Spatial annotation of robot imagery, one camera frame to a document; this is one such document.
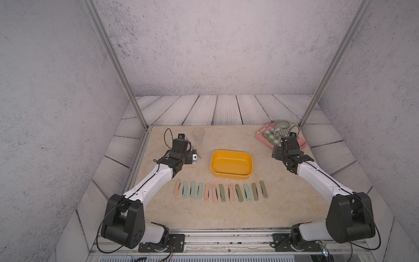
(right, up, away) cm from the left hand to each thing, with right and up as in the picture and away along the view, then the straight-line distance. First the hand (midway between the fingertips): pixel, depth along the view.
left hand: (188, 153), depth 88 cm
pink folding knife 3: (+14, -22, +1) cm, 26 cm away
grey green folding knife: (+27, -21, +1) cm, 35 cm away
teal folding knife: (+31, -22, +1) cm, 38 cm away
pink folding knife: (-6, -18, +3) cm, 20 cm away
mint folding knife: (+2, -20, +1) cm, 20 cm away
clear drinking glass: (+3, +11, +24) cm, 27 cm away
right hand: (+52, +1, 0) cm, 52 cm away
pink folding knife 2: (+10, -21, +1) cm, 23 cm away
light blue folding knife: (+6, -21, +1) cm, 21 cm away
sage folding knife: (+36, -21, +1) cm, 41 cm away
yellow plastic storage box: (+24, -8, +12) cm, 28 cm away
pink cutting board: (+55, +17, +31) cm, 66 cm away
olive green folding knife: (+18, -24, -1) cm, 30 cm away
